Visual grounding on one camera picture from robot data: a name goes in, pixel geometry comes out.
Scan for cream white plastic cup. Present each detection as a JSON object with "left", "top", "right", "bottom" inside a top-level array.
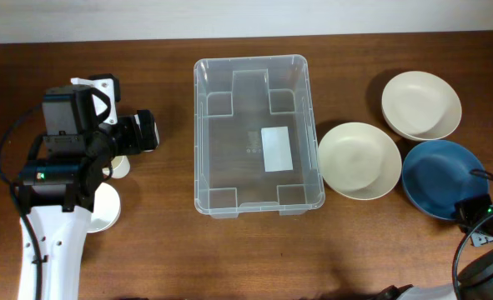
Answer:
[{"left": 102, "top": 156, "right": 130, "bottom": 180}]

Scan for dark blue bowl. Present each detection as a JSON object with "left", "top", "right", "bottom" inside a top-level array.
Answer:
[{"left": 401, "top": 140, "right": 490, "bottom": 221}]

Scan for cream bowl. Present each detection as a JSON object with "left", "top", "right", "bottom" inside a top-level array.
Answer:
[
  {"left": 381, "top": 71, "right": 462, "bottom": 142},
  {"left": 318, "top": 122, "right": 402, "bottom": 201}
]

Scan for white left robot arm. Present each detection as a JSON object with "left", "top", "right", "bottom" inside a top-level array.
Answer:
[{"left": 9, "top": 110, "right": 159, "bottom": 299}]

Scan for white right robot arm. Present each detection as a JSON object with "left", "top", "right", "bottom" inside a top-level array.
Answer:
[{"left": 372, "top": 195, "right": 493, "bottom": 300}]

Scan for clear plastic storage container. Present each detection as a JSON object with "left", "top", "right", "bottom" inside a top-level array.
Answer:
[{"left": 194, "top": 54, "right": 325, "bottom": 219}]

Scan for white label in container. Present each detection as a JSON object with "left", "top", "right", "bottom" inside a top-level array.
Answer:
[{"left": 261, "top": 127, "right": 294, "bottom": 173}]

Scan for white small bowl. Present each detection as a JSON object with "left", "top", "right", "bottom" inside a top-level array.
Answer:
[{"left": 88, "top": 183, "right": 121, "bottom": 233}]

